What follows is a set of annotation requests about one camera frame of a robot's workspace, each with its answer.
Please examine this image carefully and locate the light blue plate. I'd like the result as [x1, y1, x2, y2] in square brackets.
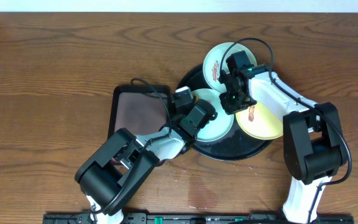
[203, 42, 257, 93]
[192, 88, 234, 142]

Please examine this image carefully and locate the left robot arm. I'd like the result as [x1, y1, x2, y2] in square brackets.
[75, 100, 217, 223]

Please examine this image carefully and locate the round black tray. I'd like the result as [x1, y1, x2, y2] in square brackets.
[178, 64, 271, 161]

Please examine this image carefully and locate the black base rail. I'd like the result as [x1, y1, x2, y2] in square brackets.
[42, 212, 355, 224]

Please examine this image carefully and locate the yellow plate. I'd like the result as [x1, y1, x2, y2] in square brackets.
[235, 103, 283, 140]

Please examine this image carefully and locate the black rectangular tray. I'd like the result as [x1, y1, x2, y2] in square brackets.
[107, 85, 175, 167]

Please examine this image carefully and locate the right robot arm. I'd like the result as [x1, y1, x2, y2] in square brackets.
[218, 63, 352, 223]

